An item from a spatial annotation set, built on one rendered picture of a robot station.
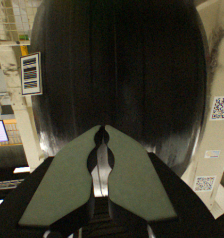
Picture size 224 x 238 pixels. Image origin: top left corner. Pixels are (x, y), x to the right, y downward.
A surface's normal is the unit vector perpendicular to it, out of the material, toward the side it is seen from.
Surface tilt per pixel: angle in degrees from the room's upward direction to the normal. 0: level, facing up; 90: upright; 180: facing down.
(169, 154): 85
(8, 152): 90
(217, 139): 90
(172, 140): 88
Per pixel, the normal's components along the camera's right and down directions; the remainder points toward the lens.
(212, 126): 0.04, 0.37
